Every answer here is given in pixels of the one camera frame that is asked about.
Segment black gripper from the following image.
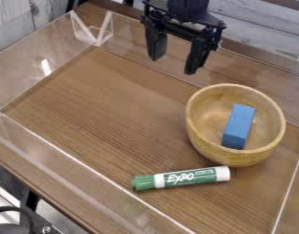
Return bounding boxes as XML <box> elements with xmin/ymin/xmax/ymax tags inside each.
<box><xmin>142</xmin><ymin>0</ymin><xmax>227</xmax><ymax>75</ymax></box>

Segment blue rectangular block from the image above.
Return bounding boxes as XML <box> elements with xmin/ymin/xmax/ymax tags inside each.
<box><xmin>220</xmin><ymin>104</ymin><xmax>255</xmax><ymax>150</ymax></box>

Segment green Expo marker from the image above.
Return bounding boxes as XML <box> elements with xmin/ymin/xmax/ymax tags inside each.
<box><xmin>130</xmin><ymin>165</ymin><xmax>231</xmax><ymax>191</ymax></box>

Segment clear acrylic tray walls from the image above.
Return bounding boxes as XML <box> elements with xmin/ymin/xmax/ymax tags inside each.
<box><xmin>0</xmin><ymin>8</ymin><xmax>299</xmax><ymax>234</ymax></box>

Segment brown wooden bowl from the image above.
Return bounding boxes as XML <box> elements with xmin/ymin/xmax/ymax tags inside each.
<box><xmin>185</xmin><ymin>83</ymin><xmax>285</xmax><ymax>167</ymax></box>

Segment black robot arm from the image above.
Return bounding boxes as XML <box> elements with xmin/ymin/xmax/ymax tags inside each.
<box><xmin>140</xmin><ymin>0</ymin><xmax>227</xmax><ymax>75</ymax></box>

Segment black equipment bottom left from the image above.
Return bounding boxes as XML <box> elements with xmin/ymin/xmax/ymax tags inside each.
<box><xmin>0</xmin><ymin>206</ymin><xmax>62</xmax><ymax>234</ymax></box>

